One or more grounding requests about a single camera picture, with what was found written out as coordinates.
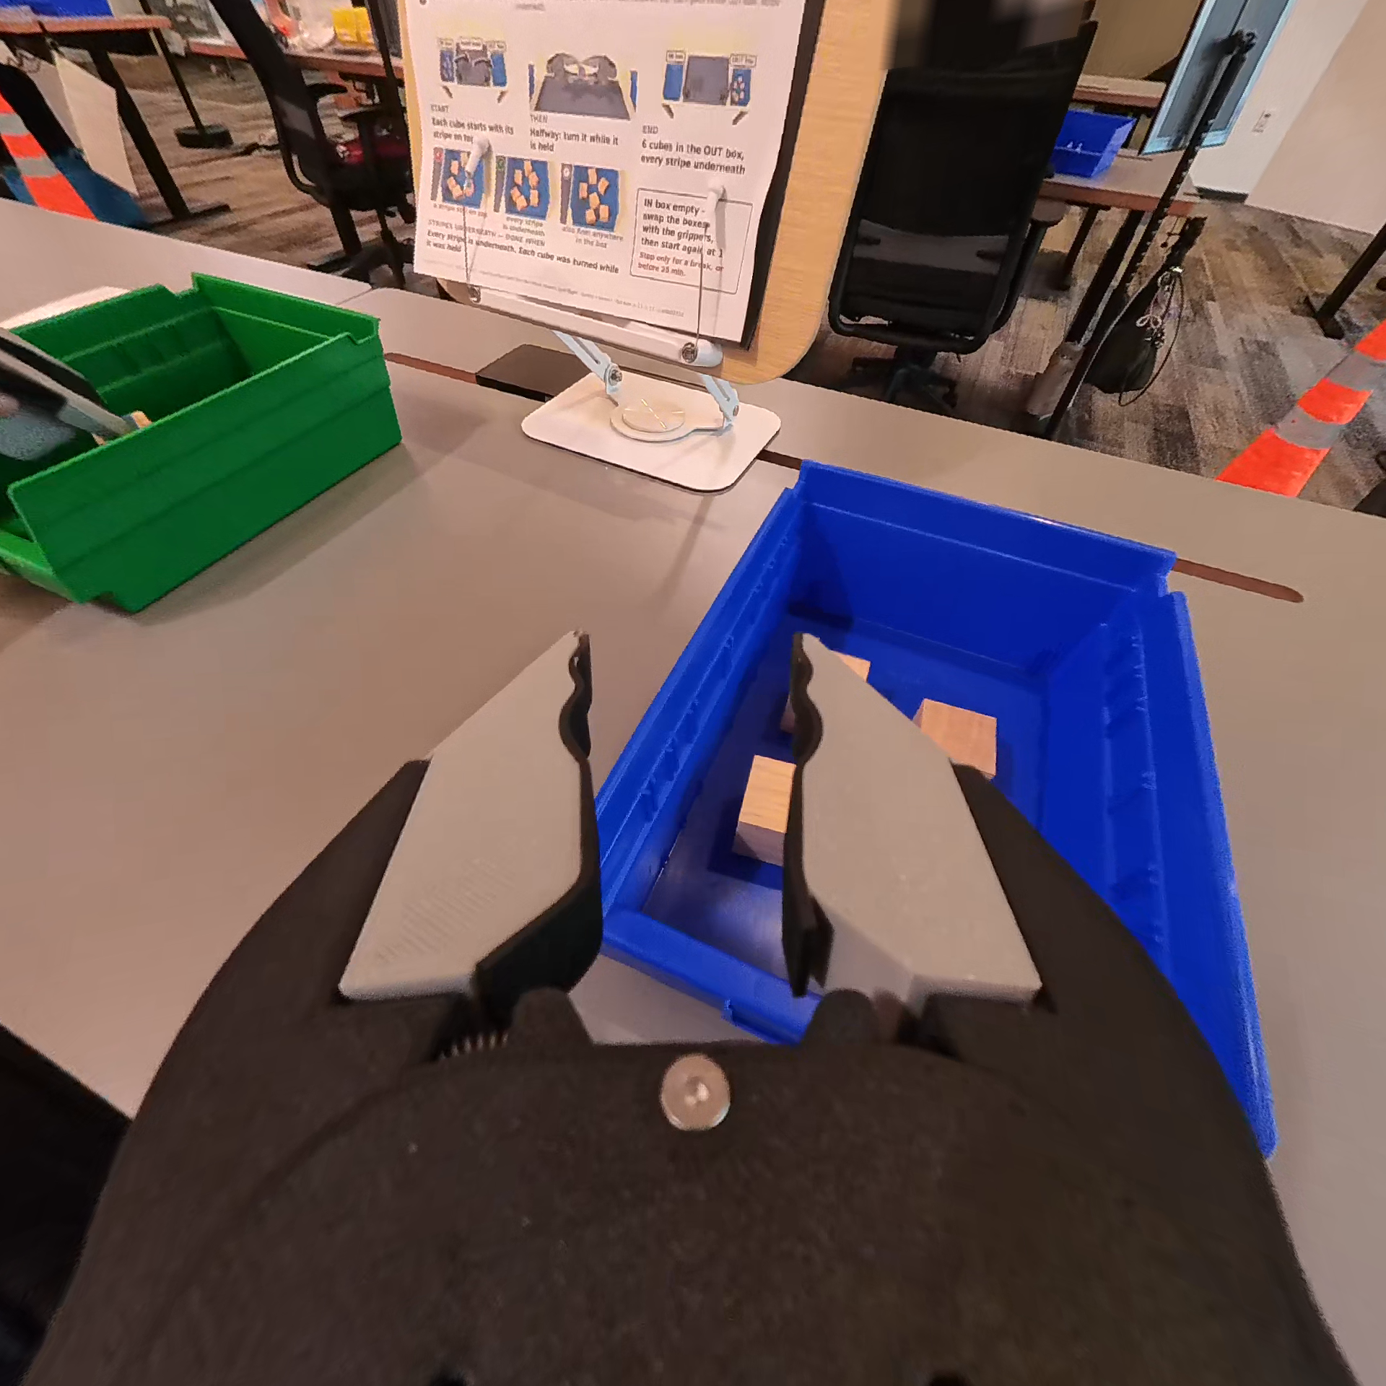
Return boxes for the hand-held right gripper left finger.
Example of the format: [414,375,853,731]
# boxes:
[338,630,604,1016]

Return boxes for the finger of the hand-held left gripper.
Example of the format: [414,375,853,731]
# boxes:
[0,330,138,442]
[0,408,96,462]

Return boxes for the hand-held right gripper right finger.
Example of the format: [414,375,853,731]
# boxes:
[782,630,1044,1016]

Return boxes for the green plastic bin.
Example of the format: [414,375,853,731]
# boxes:
[0,272,404,615]

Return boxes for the blue plastic bin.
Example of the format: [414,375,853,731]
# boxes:
[595,460,1279,1158]

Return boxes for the white panel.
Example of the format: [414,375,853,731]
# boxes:
[43,54,142,198]

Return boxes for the black legged office desk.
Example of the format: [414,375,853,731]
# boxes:
[0,0,231,218]

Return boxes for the black office chair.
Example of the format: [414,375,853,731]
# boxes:
[211,0,419,285]
[828,21,1097,409]

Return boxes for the black phone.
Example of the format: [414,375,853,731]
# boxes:
[473,345,592,404]

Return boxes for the black bag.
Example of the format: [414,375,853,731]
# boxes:
[1087,269,1185,393]

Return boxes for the printed instruction sheet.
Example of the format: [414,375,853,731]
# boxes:
[401,0,812,347]

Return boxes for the wooden display board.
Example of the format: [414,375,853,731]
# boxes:
[744,0,909,388]

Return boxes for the brown edged office desk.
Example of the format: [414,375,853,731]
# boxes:
[1038,76,1206,284]

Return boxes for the black tripod stand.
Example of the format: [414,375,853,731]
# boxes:
[1039,33,1259,437]

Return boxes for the small blue storage bin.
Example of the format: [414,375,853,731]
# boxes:
[1053,109,1137,182]

